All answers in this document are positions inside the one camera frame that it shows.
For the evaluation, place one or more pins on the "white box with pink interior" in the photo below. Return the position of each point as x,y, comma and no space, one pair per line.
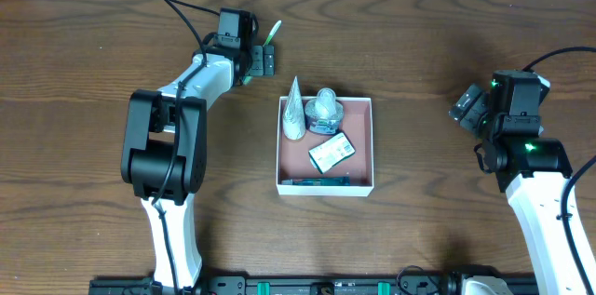
293,161

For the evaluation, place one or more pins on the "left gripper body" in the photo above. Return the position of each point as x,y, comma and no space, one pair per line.
263,60

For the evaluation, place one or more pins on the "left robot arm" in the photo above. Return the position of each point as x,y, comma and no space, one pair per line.
165,145

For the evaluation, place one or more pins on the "green white toothbrush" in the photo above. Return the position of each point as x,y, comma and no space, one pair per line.
272,33

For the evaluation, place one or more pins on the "red green toothpaste tube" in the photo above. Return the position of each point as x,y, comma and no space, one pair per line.
335,181

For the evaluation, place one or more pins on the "green white soap box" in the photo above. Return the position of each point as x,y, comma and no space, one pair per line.
331,152

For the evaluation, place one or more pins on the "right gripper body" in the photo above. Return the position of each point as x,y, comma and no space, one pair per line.
470,107

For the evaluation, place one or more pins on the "white lotion tube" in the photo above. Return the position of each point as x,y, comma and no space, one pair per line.
293,117

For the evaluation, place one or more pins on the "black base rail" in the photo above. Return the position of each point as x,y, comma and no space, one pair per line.
409,283

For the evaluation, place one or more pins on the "blue soap pump bottle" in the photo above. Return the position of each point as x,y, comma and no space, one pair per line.
324,113

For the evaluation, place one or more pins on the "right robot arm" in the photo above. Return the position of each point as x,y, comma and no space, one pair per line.
534,173

